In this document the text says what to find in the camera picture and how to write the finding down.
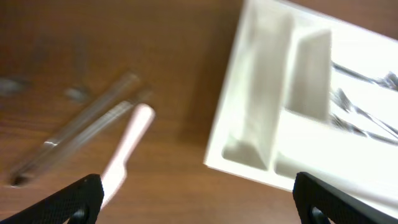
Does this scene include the small steel teaspoon left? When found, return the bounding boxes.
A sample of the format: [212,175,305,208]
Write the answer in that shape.
[1,35,49,96]

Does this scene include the small steel teaspoon right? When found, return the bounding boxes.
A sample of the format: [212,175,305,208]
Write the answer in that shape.
[65,34,91,103]

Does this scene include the large steel spoon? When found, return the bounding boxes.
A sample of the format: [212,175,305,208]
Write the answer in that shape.
[332,62,397,91]

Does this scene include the white cutlery tray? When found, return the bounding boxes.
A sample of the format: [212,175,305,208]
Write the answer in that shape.
[204,1,397,217]

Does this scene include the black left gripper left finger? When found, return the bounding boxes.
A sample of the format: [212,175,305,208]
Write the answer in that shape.
[1,174,104,224]

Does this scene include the steel fork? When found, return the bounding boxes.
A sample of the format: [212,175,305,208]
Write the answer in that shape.
[331,88,397,138]
[330,114,397,146]

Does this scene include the pink plastic knife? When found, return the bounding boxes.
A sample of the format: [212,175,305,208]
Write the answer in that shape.
[101,103,155,209]

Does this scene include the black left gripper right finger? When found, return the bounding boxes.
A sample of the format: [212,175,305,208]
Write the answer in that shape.
[292,172,397,224]

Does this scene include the steel serrated tongs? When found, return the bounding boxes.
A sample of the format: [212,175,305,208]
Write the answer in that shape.
[3,72,152,189]

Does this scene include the small steel teaspoon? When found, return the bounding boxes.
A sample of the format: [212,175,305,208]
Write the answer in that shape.
[65,34,91,103]
[1,35,49,96]

